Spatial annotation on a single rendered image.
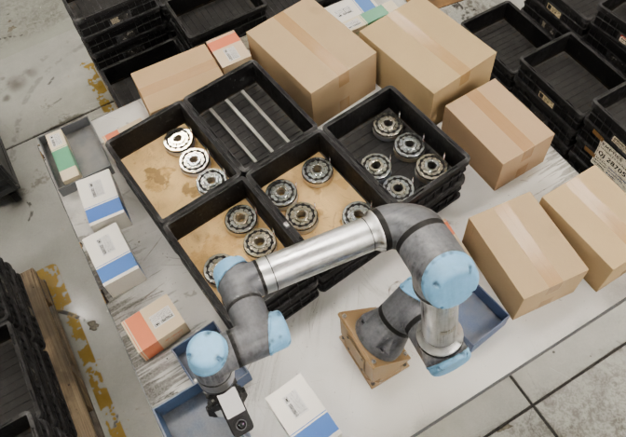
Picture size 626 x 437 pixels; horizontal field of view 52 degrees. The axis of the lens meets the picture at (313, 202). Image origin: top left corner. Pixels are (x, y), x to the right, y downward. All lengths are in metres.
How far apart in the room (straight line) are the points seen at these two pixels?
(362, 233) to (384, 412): 0.75
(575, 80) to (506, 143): 0.97
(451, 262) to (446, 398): 0.76
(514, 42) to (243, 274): 2.37
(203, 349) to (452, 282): 0.49
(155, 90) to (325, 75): 0.62
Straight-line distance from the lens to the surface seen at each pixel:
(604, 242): 2.08
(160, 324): 2.02
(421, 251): 1.29
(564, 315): 2.12
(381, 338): 1.76
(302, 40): 2.42
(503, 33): 3.41
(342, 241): 1.31
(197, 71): 2.44
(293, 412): 1.85
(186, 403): 1.60
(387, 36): 2.42
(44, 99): 3.83
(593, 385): 2.84
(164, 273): 2.17
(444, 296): 1.30
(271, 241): 1.97
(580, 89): 3.09
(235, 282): 1.27
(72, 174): 2.42
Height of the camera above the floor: 2.58
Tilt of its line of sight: 58 degrees down
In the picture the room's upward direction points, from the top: 7 degrees counter-clockwise
